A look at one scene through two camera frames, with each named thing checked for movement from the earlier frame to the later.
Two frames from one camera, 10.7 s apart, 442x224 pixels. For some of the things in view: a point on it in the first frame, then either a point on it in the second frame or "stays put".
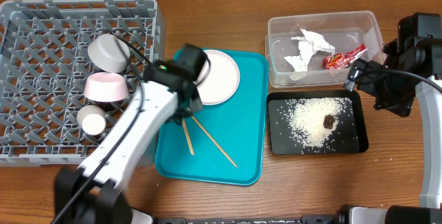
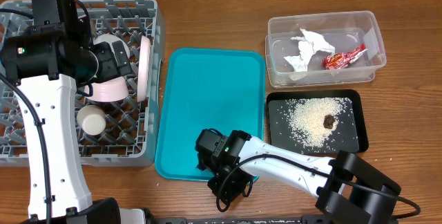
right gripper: x=361 y=75 → x=225 y=187
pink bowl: x=106 y=86 stays put
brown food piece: x=328 y=121 stays put
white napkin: x=311 y=43 stays put
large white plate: x=223 y=80 → x=143 y=69
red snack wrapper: x=340 y=60 stays put
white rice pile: x=307 y=117 stays put
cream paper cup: x=92 y=119 stays put
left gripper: x=197 y=106 → x=110 y=69
